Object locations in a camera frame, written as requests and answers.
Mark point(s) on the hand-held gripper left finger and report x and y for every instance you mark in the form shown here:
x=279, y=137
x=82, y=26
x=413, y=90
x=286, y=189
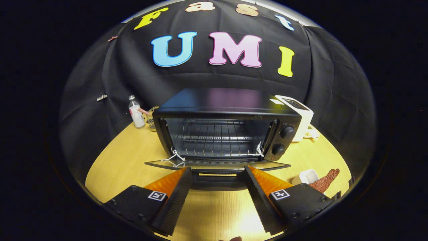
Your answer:
x=177, y=201

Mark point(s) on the small white dish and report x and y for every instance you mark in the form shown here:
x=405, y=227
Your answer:
x=306, y=176

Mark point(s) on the brown bacon strip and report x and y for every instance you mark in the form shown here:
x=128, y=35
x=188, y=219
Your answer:
x=326, y=180

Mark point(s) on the white pop-up toaster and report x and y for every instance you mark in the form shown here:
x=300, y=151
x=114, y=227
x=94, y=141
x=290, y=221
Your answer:
x=303, y=124

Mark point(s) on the silver metal clip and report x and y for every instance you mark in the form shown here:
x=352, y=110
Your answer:
x=101, y=97

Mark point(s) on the pink striped straw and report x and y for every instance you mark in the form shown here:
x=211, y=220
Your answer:
x=144, y=111

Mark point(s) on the black backdrop cloth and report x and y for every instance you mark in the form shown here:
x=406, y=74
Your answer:
x=214, y=77

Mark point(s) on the clear plastic bottle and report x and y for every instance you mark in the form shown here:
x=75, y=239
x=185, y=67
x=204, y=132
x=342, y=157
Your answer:
x=136, y=115

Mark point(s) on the pink clip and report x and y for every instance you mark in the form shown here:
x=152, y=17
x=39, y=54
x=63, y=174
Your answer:
x=112, y=38

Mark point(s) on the black toaster oven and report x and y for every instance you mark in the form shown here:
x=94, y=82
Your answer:
x=217, y=100

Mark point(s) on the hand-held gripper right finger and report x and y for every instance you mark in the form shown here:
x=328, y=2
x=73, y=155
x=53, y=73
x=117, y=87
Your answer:
x=257, y=197

